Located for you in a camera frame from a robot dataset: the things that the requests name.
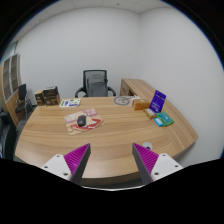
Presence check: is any desk cable grommet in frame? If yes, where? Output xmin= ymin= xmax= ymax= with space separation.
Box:
xmin=142 ymin=142 xmax=153 ymax=151

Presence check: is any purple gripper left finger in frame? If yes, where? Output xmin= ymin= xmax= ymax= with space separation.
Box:
xmin=42 ymin=144 xmax=91 ymax=185

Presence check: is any dark brown cardboard box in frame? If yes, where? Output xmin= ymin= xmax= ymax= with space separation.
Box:
xmin=43 ymin=86 xmax=60 ymax=106

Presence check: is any wooden office desk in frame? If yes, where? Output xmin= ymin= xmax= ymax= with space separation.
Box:
xmin=14 ymin=78 xmax=200 ymax=188

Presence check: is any purple standing sign card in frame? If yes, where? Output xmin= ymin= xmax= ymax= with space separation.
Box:
xmin=149 ymin=90 xmax=166 ymax=113

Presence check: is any small blue box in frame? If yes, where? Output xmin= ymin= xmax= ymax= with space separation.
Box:
xmin=154 ymin=118 xmax=163 ymax=127

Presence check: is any white green leaflet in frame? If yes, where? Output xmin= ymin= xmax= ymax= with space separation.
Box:
xmin=60 ymin=98 xmax=81 ymax=108

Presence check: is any orange tissue box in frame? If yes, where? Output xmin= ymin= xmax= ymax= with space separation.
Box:
xmin=132 ymin=99 xmax=150 ymax=110

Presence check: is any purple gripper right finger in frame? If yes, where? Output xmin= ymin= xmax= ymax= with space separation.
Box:
xmin=132 ymin=143 xmax=182 ymax=185

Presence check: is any green flat box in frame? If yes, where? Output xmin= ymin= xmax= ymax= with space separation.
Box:
xmin=156 ymin=112 xmax=174 ymax=126

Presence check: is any pink patterned mouse pad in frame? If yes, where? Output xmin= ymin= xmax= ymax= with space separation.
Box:
xmin=64 ymin=108 xmax=103 ymax=136

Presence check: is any black computer mouse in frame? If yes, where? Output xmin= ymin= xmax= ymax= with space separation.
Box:
xmin=77 ymin=115 xmax=86 ymax=127

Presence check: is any small brown cardboard box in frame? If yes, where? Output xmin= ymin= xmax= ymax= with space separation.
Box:
xmin=35 ymin=90 xmax=45 ymax=105

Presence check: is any round grey coaster disc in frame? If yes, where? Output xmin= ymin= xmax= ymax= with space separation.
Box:
xmin=113 ymin=96 xmax=132 ymax=106

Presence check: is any black mesh office chair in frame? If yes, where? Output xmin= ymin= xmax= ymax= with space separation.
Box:
xmin=75 ymin=70 xmax=116 ymax=97

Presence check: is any small tan box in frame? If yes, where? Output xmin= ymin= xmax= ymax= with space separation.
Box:
xmin=144 ymin=108 xmax=156 ymax=119

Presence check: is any black side chair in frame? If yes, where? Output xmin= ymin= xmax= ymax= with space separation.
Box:
xmin=15 ymin=84 xmax=33 ymax=116

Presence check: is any wooden bookshelf cabinet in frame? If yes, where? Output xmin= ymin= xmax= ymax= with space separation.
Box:
xmin=0 ymin=54 xmax=21 ymax=125

